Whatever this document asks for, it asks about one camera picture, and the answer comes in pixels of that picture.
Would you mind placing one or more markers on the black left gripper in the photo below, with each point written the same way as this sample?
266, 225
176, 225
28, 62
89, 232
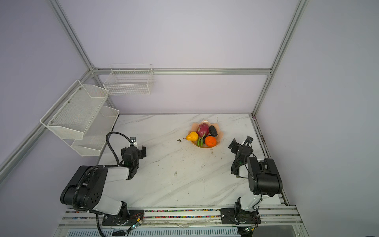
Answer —
144, 153

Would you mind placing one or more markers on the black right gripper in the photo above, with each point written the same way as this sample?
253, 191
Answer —
233, 145

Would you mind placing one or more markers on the dark avocado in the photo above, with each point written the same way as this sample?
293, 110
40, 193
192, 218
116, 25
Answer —
213, 131

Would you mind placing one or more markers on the orange fruit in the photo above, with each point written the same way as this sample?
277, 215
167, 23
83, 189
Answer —
210, 141

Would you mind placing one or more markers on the pink dragon fruit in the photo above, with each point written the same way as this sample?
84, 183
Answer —
202, 131

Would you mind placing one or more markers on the yellow pear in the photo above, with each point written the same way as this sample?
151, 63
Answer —
192, 136

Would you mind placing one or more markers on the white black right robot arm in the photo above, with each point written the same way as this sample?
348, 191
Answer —
263, 177

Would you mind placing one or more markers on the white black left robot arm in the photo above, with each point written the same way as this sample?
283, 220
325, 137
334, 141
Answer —
85, 190

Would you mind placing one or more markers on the peach scalloped fruit bowl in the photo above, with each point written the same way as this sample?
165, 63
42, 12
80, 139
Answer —
219, 137

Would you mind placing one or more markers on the white mesh two-tier shelf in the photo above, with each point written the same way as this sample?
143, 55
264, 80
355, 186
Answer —
81, 119

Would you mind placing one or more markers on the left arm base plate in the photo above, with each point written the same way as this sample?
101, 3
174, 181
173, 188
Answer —
128, 219

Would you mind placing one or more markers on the white wire wall basket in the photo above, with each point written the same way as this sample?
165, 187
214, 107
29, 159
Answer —
130, 79

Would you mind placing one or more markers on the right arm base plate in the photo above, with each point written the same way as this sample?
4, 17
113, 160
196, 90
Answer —
231, 216

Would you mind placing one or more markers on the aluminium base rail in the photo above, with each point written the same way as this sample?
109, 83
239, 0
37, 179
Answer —
190, 217

